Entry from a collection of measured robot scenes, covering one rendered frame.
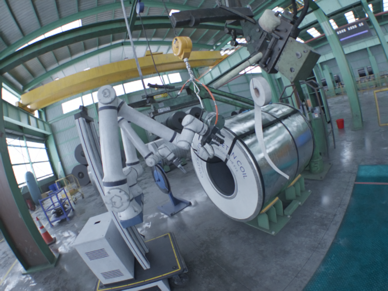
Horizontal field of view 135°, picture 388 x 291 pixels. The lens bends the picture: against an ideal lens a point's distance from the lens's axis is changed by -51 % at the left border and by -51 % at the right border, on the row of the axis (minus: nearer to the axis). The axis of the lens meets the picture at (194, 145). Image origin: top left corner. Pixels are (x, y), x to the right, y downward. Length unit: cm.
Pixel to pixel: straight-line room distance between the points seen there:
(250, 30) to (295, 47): 33
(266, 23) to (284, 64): 23
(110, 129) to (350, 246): 211
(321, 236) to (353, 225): 39
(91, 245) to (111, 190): 65
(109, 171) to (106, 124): 27
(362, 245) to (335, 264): 33
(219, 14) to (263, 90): 44
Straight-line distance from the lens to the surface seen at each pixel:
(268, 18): 89
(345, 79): 554
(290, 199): 246
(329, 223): 207
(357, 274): 167
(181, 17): 82
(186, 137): 103
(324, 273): 164
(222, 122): 137
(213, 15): 88
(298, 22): 83
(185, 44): 154
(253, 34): 103
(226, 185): 210
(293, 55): 82
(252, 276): 167
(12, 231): 390
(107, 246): 144
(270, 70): 93
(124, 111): 114
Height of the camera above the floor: 138
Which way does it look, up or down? 6 degrees down
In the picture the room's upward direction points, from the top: 19 degrees counter-clockwise
